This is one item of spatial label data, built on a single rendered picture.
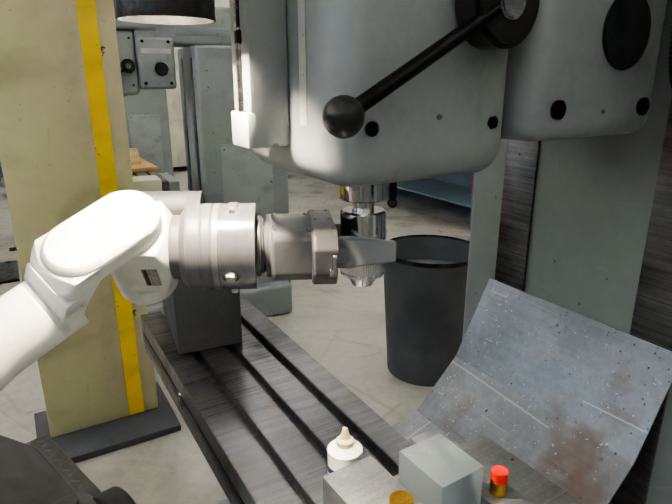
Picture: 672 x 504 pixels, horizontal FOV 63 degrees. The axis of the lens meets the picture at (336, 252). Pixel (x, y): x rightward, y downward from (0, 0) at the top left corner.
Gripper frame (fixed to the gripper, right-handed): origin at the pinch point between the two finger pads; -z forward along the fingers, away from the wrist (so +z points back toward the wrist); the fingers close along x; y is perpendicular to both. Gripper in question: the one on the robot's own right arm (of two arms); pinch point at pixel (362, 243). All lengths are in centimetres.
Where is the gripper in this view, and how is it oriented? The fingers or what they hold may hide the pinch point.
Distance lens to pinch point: 58.0
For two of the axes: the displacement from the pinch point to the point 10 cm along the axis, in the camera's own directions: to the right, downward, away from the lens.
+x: -1.0, -3.0, 9.5
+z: -10.0, 0.2, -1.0
